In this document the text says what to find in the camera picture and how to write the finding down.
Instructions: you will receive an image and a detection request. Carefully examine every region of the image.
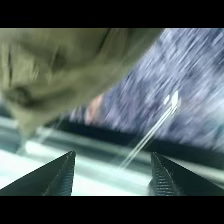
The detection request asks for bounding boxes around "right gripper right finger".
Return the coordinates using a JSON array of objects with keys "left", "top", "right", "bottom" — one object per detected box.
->
[{"left": 148, "top": 151, "right": 224, "bottom": 197}]

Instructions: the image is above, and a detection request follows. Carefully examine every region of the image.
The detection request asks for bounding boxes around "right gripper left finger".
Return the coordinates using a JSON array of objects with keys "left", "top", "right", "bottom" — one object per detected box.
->
[{"left": 0, "top": 150, "right": 77, "bottom": 197}]

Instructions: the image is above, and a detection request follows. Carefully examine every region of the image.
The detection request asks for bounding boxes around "olive green shirt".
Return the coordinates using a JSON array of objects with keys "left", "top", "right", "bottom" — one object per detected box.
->
[{"left": 0, "top": 28, "right": 164, "bottom": 134}]

